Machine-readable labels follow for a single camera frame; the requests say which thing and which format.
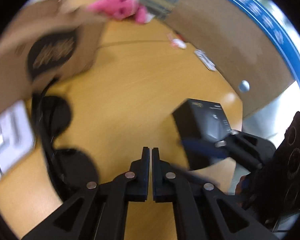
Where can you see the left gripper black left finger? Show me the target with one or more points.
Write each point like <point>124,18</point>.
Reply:
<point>98,213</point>

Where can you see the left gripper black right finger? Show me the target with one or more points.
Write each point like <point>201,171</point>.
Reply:
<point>201,210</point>

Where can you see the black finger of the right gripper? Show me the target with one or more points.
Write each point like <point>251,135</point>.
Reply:
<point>204,148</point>
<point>231,132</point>

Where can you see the black product box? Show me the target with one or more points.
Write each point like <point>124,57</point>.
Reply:
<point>202,120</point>

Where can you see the white folding phone stand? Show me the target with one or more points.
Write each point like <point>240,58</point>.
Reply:
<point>16,136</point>

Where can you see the white label strip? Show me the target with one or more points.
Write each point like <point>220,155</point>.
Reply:
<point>205,60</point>

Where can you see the red white small packet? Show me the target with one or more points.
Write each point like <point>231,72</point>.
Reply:
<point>176,43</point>

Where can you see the pink plush toy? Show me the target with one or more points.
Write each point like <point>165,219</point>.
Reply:
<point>121,9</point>

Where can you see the brown cardboard box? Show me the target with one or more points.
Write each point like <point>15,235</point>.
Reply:
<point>43,41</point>

